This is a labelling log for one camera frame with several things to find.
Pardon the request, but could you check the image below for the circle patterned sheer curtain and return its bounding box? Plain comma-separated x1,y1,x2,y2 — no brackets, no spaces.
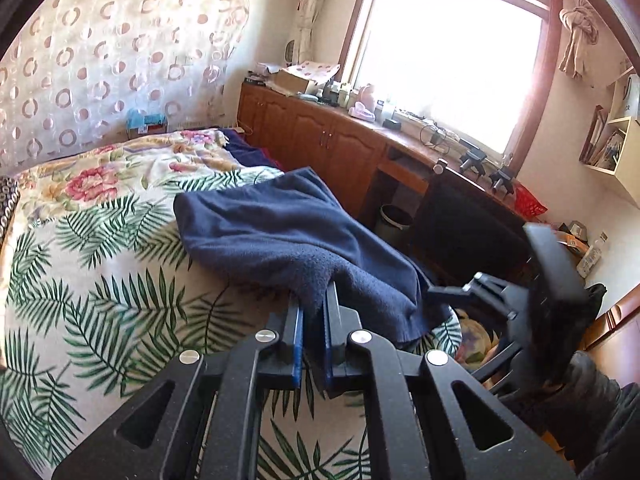
0,0,251,176

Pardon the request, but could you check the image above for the cream wall shelf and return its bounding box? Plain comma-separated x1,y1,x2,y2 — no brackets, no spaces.
579,74,640,201

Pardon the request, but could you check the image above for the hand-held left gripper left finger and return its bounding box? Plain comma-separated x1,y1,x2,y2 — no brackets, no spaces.
50,302,306,480

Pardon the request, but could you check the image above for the grey trash bin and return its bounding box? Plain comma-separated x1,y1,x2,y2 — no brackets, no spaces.
375,204,415,248

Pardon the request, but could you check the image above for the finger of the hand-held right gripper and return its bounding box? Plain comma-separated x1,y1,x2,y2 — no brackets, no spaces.
427,272,521,321
470,340,521,386

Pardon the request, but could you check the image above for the tied beige curtain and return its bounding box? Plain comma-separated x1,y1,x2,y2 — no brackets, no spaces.
557,5,600,80

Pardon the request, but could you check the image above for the dotted wrapping paper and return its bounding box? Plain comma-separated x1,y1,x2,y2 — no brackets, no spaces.
292,59,342,81

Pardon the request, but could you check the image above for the group of small bottles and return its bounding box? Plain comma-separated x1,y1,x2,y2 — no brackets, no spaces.
320,80,353,108

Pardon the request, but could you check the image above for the dark patterned cloth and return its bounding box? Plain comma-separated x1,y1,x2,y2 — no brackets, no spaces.
0,175,21,241

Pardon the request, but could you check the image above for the person's right forearm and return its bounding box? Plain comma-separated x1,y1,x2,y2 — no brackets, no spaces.
540,350,640,480

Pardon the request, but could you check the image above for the wooden cabinet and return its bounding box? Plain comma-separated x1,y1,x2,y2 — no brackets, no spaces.
237,80,531,241

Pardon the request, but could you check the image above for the blue tissue box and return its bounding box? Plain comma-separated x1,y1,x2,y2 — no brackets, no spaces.
125,107,168,136

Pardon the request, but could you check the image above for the floral quilt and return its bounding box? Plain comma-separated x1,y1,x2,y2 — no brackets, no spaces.
15,129,283,226

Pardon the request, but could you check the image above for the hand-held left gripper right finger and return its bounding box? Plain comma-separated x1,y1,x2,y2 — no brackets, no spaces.
322,280,576,480

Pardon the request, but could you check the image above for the red basket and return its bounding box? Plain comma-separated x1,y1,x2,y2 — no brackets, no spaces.
512,182,548,218

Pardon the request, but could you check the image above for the leaf print bed sheet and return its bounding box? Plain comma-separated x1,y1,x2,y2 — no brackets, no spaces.
0,167,463,480

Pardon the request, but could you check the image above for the navy blanket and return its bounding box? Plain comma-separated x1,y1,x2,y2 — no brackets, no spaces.
220,127,286,171

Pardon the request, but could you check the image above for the black chair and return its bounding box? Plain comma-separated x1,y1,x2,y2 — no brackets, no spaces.
412,160,533,286

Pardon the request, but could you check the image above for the small black clamp device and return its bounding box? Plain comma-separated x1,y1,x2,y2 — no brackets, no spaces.
489,157,518,196
459,139,490,173

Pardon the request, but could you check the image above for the white power strip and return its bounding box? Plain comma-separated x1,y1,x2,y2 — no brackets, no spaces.
395,110,461,146

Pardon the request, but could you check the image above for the navy printed t-shirt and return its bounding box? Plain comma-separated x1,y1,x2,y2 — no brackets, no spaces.
172,167,453,346

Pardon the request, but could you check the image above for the beige window curtain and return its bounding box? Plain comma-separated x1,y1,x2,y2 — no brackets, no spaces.
292,0,333,63

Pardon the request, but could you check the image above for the window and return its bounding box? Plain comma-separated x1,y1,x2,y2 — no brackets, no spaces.
340,0,566,171

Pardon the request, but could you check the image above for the cardboard box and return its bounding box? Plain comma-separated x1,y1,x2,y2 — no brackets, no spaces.
274,69,316,95

